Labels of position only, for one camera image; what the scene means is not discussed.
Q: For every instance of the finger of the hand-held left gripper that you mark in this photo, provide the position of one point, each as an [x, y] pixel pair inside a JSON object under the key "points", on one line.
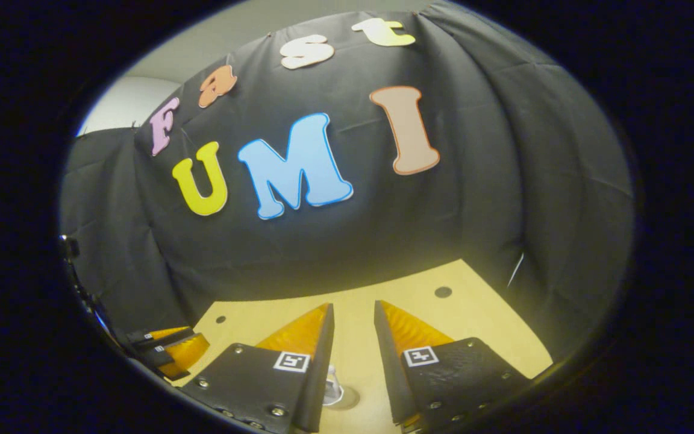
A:
{"points": [[154, 337], [181, 355]]}

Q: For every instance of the light wooden desktop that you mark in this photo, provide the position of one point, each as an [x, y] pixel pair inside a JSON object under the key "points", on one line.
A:
{"points": [[473, 325]]}

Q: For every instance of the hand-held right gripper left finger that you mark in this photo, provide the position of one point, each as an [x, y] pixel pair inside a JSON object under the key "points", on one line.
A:
{"points": [[318, 367]]}

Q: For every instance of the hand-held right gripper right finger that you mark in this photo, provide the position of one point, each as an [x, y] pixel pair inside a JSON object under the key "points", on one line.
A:
{"points": [[390, 367]]}

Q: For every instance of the round wooden coaster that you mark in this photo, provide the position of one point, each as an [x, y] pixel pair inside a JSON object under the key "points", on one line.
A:
{"points": [[350, 399]]}

